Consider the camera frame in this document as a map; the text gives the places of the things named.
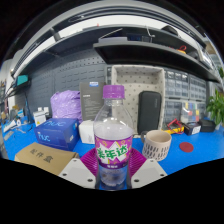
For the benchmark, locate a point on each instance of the dark grey flat box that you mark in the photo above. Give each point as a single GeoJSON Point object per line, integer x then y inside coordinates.
{"type": "Point", "coordinates": [90, 103]}

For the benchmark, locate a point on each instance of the dark overhead shelf unit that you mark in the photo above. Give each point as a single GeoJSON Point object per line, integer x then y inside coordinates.
{"type": "Point", "coordinates": [140, 53]}

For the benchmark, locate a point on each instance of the green potted plant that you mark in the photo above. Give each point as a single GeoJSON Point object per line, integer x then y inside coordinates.
{"type": "Point", "coordinates": [216, 106]}

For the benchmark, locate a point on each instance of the beige dotted storage tray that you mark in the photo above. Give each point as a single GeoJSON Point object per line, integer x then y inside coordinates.
{"type": "Point", "coordinates": [133, 80]}

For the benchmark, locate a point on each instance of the small white labelled box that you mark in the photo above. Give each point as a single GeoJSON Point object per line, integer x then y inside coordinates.
{"type": "Point", "coordinates": [39, 117]}

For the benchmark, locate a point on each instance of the flat black carry case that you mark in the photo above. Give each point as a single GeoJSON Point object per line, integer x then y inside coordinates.
{"type": "Point", "coordinates": [207, 125]}

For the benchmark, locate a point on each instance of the black zip case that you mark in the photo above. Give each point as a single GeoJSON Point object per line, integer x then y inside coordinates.
{"type": "Point", "coordinates": [149, 111]}

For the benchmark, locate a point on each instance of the beige mug with grey dashes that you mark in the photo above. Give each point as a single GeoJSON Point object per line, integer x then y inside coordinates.
{"type": "Point", "coordinates": [156, 145]}

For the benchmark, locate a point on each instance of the purple plastic bag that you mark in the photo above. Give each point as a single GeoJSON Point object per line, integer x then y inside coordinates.
{"type": "Point", "coordinates": [66, 105]}

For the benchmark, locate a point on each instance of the clear organizer with coloured parts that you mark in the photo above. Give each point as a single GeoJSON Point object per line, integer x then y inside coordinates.
{"type": "Point", "coordinates": [190, 111]}

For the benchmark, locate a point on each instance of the blue cardboard box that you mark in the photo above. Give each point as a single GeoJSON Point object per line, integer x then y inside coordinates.
{"type": "Point", "coordinates": [56, 133]}

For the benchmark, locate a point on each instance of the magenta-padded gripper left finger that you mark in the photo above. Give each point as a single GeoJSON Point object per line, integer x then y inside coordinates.
{"type": "Point", "coordinates": [76, 170]}

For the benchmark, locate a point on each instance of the black box with white label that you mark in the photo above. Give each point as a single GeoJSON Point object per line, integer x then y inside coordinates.
{"type": "Point", "coordinates": [192, 128]}

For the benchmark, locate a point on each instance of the wide grey drawer cabinet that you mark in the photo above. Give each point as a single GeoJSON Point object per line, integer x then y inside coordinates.
{"type": "Point", "coordinates": [177, 83]}

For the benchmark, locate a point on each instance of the brown cardboard box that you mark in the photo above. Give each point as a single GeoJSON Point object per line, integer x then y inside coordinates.
{"type": "Point", "coordinates": [43, 156]}

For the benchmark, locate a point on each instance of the yellow multimeter with red leads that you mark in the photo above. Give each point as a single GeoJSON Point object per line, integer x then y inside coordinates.
{"type": "Point", "coordinates": [175, 128]}

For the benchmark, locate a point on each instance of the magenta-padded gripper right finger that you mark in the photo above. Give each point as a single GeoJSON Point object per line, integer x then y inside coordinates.
{"type": "Point", "coordinates": [148, 170]}

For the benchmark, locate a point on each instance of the purple-capped clear drink bottle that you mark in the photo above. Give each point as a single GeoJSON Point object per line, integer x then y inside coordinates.
{"type": "Point", "coordinates": [113, 140]}

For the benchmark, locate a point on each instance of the small plain white box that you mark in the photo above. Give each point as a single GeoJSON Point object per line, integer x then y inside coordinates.
{"type": "Point", "coordinates": [86, 132]}

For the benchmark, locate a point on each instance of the flat round red coaster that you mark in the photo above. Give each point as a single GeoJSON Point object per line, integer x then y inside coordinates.
{"type": "Point", "coordinates": [186, 147]}

